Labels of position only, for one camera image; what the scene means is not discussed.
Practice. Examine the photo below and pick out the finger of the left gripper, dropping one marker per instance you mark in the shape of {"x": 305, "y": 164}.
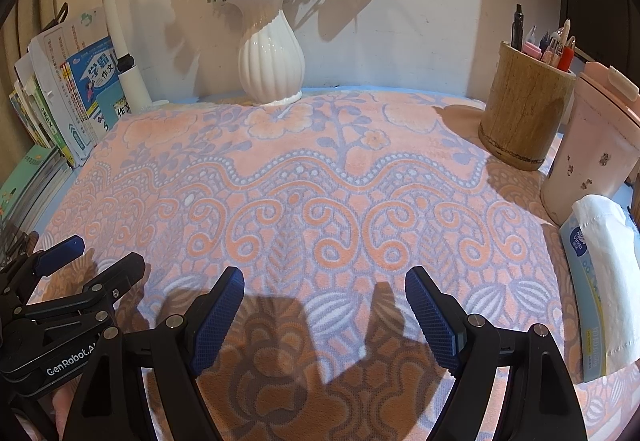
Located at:
{"x": 51, "y": 260}
{"x": 118, "y": 279}

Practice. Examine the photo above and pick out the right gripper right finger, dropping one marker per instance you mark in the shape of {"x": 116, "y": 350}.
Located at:
{"x": 540, "y": 401}

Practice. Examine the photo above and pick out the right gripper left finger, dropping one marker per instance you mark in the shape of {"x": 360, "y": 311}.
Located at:
{"x": 110, "y": 402}

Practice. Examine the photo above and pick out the green flat book stack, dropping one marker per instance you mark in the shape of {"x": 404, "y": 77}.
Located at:
{"x": 32, "y": 185}

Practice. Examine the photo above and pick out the tissue pack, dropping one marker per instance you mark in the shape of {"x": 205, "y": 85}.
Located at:
{"x": 601, "y": 245}

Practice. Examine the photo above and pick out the upright books row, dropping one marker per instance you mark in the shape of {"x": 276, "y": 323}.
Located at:
{"x": 70, "y": 72}

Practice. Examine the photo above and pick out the pink patterned table cloth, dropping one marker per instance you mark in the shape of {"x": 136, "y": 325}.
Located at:
{"x": 324, "y": 205}

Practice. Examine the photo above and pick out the white ribbed vase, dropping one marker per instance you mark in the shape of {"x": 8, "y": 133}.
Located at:
{"x": 270, "y": 60}

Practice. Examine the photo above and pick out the wooden pen holder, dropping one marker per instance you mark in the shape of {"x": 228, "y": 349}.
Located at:
{"x": 526, "y": 102}

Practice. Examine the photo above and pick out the pens in holder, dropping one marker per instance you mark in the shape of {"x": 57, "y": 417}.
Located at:
{"x": 556, "y": 48}

